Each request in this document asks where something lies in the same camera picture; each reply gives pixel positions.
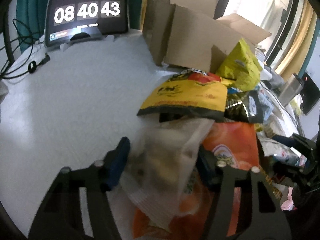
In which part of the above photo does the brown cardboard box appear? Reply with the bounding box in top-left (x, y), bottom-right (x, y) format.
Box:
top-left (143, 0), bottom-right (271, 72)

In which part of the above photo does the yellow teal right curtain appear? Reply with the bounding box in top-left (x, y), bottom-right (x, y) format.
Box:
top-left (276, 0), bottom-right (318, 81)

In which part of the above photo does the orange chip bag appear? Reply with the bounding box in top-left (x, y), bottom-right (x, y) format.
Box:
top-left (132, 122), bottom-right (259, 239)

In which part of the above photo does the steel thermos cup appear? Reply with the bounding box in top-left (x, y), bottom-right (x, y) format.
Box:
top-left (278, 74), bottom-right (304, 107)

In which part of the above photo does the yellow black snack bag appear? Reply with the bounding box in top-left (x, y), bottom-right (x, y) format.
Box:
top-left (137, 69), bottom-right (233, 120)

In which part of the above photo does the black gold snack pouch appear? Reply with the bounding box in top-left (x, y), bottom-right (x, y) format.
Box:
top-left (224, 90), bottom-right (264, 124)

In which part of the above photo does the yellow-green chip bag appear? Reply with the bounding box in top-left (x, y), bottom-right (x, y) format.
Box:
top-left (215, 38), bottom-right (263, 92)

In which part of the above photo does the tablet showing clock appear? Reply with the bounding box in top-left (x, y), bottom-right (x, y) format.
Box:
top-left (44, 0), bottom-right (129, 47)

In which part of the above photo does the black charger cable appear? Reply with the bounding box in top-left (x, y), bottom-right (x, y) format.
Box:
top-left (0, 18), bottom-right (51, 81)

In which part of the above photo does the clear white bread packet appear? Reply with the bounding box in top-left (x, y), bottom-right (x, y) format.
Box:
top-left (120, 118), bottom-right (214, 230)

